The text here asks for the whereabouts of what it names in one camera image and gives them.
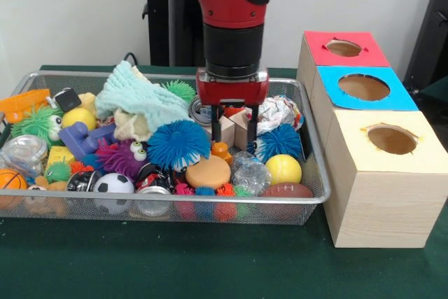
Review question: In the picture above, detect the shallow clear mesh bin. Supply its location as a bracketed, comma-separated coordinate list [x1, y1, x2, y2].
[0, 70, 332, 225]

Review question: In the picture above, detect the black and white soccer ball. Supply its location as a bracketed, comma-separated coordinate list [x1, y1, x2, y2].
[92, 172, 136, 214]

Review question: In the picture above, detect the brown toy football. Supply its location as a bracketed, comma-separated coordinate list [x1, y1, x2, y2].
[261, 182, 314, 199]

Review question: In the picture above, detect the light blue knitted cloth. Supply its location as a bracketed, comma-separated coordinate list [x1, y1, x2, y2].
[94, 60, 192, 128]

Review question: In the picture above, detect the orange toy basketball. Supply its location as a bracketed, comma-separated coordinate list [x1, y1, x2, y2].
[0, 168, 29, 209]

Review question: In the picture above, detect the small blue spiky ball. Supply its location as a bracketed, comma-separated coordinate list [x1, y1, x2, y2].
[253, 123, 304, 164]

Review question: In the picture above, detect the large blue spiky ball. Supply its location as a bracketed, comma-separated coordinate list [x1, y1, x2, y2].
[146, 119, 214, 171]

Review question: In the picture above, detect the orange plastic toy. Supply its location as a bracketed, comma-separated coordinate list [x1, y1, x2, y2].
[0, 88, 52, 123]

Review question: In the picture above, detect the yellow ball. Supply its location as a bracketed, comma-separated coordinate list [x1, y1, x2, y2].
[265, 154, 302, 186]

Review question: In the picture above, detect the black panel stand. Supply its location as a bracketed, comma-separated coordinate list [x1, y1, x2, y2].
[402, 0, 448, 86]

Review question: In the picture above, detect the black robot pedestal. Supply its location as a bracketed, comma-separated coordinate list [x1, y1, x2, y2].
[141, 0, 208, 68]

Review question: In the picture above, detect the crushed clear plastic bottle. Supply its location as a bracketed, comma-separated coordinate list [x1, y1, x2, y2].
[231, 151, 272, 197]

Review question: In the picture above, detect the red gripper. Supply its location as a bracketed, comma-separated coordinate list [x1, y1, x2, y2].
[195, 67, 270, 146]

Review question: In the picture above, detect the dark green side table cloth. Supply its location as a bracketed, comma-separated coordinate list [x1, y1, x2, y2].
[418, 74, 448, 104]

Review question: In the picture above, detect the purple plastic block toy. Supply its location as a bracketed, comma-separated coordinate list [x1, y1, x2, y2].
[58, 120, 122, 162]

